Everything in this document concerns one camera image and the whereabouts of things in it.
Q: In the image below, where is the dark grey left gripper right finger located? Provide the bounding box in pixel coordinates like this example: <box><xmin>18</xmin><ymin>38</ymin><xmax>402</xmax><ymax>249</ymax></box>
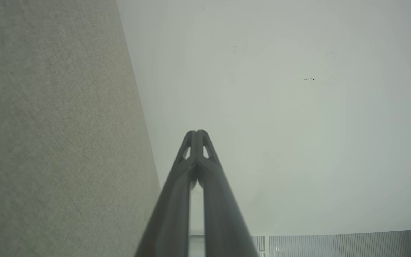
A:
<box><xmin>196</xmin><ymin>130</ymin><xmax>259</xmax><ymax>257</ymax></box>

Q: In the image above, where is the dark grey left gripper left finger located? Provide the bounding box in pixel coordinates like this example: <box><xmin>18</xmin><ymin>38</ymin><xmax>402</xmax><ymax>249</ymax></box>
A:
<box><xmin>134</xmin><ymin>130</ymin><xmax>197</xmax><ymax>257</ymax></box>

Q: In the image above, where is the grey fabric sofa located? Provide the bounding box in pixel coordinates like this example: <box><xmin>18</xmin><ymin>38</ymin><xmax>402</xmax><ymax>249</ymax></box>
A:
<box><xmin>0</xmin><ymin>0</ymin><xmax>162</xmax><ymax>257</ymax></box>

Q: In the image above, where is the ribbed grey wall panel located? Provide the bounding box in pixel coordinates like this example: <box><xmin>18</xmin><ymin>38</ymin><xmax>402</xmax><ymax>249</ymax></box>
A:
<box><xmin>252</xmin><ymin>229</ymin><xmax>411</xmax><ymax>257</ymax></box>

